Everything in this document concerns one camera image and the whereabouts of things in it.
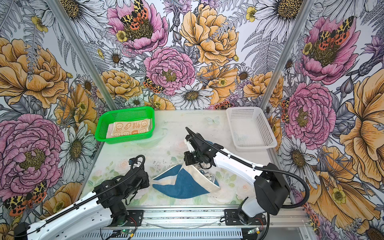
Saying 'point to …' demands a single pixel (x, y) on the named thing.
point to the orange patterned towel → (129, 127)
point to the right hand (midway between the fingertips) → (186, 163)
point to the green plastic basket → (121, 115)
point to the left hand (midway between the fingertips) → (146, 180)
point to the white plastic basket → (250, 128)
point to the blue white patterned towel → (186, 181)
